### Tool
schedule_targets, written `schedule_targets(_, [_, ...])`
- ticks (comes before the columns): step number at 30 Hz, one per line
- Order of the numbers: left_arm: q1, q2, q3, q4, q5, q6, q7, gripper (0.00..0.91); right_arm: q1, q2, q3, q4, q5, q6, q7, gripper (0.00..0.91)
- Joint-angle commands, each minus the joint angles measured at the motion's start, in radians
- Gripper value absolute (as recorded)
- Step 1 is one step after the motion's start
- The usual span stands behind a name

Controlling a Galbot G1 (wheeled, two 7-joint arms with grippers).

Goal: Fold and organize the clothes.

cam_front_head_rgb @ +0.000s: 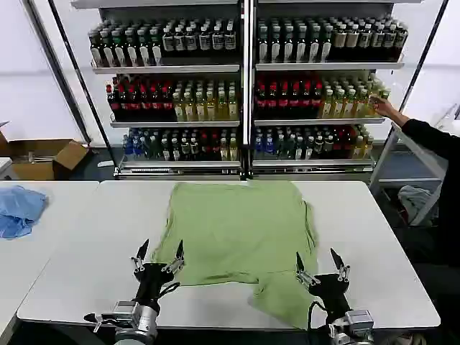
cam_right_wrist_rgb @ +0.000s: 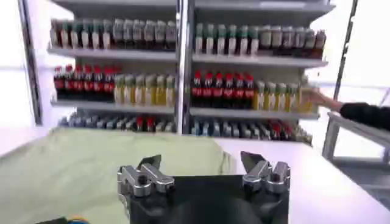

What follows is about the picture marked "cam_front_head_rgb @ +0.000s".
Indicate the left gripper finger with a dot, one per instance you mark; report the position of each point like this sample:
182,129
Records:
138,259
174,261

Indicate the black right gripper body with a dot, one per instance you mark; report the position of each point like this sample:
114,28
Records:
330,293

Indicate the grey crumpled cloth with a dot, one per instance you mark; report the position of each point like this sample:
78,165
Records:
417,205

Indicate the green shirt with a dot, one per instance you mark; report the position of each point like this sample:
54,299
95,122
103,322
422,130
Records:
237,230

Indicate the black slanted frame pole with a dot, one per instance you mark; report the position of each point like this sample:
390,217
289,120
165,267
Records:
81,86

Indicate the person's hand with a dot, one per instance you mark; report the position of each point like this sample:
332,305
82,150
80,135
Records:
390,109

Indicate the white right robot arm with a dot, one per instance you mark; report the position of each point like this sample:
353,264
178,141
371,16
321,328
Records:
354,327

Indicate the open cardboard box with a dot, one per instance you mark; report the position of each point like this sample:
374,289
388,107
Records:
43,158

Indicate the small white floor object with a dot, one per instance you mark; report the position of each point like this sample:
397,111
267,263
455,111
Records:
105,164

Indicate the person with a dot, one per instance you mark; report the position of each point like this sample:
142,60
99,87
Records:
438,151

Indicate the metal shelf with bottles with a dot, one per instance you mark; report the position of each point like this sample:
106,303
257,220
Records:
323,90
169,90

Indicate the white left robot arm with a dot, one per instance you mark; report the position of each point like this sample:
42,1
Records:
140,318

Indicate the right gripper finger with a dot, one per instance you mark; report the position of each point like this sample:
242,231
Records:
340,266
304,274

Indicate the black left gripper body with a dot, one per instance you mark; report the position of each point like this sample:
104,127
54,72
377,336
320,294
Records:
151,280

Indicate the grey metal rack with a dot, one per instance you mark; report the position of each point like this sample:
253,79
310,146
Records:
390,161

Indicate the blue cloth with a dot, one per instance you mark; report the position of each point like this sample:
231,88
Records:
19,213

